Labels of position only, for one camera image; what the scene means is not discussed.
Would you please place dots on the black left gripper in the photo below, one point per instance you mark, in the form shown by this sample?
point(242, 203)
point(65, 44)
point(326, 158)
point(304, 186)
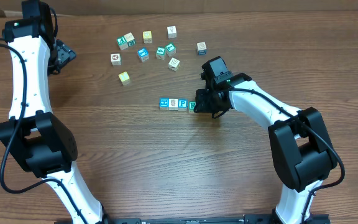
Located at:
point(66, 54)

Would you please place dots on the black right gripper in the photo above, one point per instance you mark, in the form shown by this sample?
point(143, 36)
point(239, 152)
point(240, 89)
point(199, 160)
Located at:
point(204, 107)

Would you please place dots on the green letter R block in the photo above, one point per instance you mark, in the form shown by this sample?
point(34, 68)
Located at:
point(191, 106)

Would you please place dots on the blue letter P block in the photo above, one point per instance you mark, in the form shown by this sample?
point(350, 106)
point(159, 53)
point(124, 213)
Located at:
point(182, 105)

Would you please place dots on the white patterned block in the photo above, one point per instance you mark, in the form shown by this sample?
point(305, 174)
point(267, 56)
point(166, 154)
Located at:
point(174, 64)
point(173, 104)

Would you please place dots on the blue arrows block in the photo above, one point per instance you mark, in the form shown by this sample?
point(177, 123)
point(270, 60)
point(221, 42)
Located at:
point(164, 104)

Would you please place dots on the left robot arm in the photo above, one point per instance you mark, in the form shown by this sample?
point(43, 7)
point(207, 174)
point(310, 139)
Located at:
point(38, 141)

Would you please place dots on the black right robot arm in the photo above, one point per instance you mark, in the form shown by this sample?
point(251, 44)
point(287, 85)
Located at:
point(302, 152)

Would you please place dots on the white block red circle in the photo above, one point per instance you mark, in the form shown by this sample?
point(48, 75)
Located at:
point(116, 59)

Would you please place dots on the white block blue side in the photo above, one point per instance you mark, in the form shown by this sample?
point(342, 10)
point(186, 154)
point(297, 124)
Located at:
point(201, 48)

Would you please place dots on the green letter block far left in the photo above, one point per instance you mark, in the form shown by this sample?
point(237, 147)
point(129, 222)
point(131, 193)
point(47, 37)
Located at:
point(122, 43)

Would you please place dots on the yellow block lower left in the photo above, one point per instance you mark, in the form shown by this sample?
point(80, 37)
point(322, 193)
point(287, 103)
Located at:
point(124, 78)

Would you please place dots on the white block dark green side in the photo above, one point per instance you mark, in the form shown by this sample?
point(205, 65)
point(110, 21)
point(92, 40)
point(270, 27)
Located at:
point(130, 39)

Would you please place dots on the cardboard panel at back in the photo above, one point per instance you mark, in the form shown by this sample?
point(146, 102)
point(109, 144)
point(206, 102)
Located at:
point(119, 7)

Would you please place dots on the green letter L block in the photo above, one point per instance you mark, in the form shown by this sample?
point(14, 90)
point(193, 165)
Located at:
point(171, 49)

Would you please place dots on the green number four block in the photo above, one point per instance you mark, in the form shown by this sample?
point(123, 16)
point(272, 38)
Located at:
point(160, 53)

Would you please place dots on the blue picture block left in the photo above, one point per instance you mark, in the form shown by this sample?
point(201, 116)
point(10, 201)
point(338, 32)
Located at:
point(143, 54)

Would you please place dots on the white block top right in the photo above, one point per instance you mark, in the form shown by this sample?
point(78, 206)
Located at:
point(172, 32)

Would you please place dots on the yellow block top row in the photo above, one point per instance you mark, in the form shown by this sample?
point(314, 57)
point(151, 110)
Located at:
point(147, 37)

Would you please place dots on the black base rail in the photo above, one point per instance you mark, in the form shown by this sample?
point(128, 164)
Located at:
point(185, 221)

